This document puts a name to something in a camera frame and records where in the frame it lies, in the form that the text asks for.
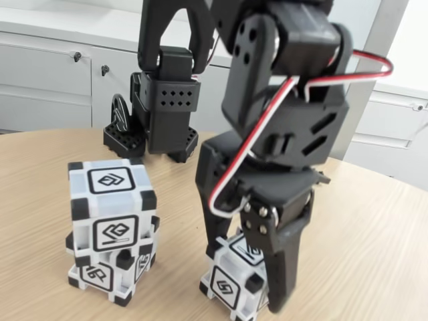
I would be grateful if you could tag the white cube striped diamond glyph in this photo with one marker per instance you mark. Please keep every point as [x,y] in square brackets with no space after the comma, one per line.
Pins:
[220,287]

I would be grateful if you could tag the white cube nested diamond glyph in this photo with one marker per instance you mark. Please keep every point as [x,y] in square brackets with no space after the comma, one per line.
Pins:
[110,207]

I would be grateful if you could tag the small white cabinet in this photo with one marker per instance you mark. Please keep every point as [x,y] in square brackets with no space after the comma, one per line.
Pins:
[384,123]

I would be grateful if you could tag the silver cabinet lock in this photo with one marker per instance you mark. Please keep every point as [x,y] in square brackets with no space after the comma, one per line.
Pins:
[419,107]

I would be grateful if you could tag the black round disc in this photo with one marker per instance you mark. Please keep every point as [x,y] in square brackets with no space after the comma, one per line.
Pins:
[117,113]

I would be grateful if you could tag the white cube angular bird glyph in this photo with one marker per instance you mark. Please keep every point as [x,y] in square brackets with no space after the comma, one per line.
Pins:
[97,274]

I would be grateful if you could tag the black cabinet lock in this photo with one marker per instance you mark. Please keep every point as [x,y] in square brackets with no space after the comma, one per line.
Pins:
[77,57]
[105,70]

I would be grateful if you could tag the long white cabinet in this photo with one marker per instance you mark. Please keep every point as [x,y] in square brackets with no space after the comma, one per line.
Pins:
[40,83]

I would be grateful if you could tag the small gripper camera module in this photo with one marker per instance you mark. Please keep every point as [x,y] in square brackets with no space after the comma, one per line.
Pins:
[321,178]

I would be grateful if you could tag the grey metal frame post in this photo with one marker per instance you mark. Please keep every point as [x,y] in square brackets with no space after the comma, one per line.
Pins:
[378,40]

